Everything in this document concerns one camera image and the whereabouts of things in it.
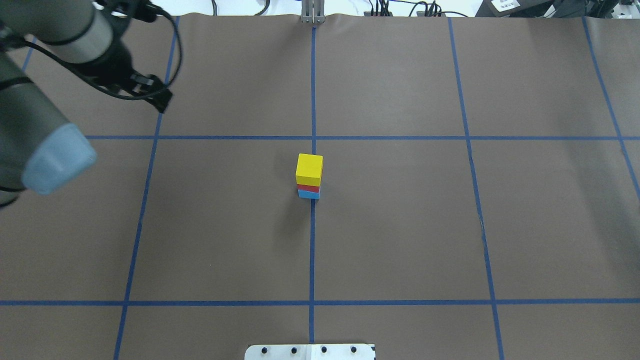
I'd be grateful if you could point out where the black cardboard box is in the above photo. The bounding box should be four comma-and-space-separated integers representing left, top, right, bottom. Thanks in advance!
474, 0, 565, 18

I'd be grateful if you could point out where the yellow block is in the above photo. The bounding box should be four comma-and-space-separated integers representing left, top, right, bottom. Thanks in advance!
295, 153, 323, 187

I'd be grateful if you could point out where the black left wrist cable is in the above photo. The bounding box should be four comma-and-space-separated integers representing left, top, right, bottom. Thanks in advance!
0, 10, 183, 101

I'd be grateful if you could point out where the red block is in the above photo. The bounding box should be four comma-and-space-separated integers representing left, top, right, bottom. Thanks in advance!
297, 184, 321, 193

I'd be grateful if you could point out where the aluminium frame post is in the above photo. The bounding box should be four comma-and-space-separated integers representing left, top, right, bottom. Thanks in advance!
301, 0, 326, 25

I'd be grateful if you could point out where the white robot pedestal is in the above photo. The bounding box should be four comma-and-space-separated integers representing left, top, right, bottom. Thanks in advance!
244, 343, 377, 360

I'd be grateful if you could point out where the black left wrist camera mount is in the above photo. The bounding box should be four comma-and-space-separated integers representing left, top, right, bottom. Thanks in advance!
92, 0, 165, 23

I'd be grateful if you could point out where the blue block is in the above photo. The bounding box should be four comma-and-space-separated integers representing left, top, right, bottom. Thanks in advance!
297, 189, 320, 199

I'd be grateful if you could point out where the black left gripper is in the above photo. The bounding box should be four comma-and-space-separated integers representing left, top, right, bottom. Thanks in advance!
75, 39, 173, 114

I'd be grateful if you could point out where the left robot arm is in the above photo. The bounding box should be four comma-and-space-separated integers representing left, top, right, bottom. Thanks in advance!
1, 0, 182, 208

